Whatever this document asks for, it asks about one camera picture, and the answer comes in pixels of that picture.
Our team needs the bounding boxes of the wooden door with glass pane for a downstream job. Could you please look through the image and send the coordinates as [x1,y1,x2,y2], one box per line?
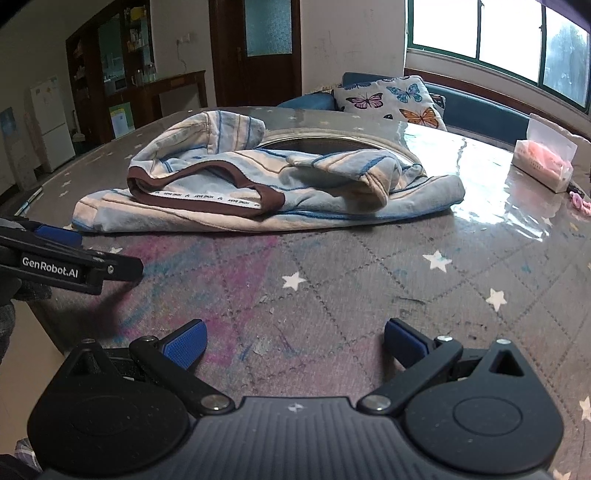
[209,0,302,109]

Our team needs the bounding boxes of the green and white box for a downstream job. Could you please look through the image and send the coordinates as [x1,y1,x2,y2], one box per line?
[108,102,133,139]

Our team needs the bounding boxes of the dark wooden cabinet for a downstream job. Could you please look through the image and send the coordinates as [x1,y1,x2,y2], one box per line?
[65,0,158,144]

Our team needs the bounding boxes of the round table heater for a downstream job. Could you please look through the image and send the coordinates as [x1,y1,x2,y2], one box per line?
[261,128,416,154]

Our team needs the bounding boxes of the butterfly print pillow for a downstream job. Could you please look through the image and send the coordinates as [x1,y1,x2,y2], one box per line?
[333,75,448,131]

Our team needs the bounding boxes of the beige cushion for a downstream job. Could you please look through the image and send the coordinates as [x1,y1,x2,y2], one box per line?
[570,131,591,185]

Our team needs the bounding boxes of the green framed window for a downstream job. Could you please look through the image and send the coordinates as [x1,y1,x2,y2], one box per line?
[406,0,591,114]

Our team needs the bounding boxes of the blue sofa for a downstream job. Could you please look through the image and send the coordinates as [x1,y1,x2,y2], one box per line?
[277,71,532,151]

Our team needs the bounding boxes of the dark wooden side table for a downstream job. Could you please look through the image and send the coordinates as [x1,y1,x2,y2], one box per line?
[134,70,207,121]

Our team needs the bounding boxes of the blue striped pants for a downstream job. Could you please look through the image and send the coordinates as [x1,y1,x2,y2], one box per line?
[73,110,465,233]

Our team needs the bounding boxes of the grey star tablecloth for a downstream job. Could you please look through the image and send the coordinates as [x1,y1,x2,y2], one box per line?
[14,107,591,480]

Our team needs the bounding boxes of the plastic pack of pink tissues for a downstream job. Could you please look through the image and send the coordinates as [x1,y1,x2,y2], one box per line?
[511,113,579,192]

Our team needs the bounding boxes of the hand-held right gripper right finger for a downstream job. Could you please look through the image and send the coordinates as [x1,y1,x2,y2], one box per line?
[358,318,533,416]

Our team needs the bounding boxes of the white refrigerator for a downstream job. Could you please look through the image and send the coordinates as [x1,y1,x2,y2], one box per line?
[30,76,76,172]

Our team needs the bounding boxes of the water dispenser with blue bottle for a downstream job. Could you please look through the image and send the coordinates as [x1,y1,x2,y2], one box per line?
[0,107,35,190]

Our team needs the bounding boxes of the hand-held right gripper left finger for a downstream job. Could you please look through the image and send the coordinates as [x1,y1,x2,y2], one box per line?
[64,320,236,418]

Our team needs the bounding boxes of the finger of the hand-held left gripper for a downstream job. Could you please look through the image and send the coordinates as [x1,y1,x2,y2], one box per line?
[0,217,85,250]
[0,235,145,296]

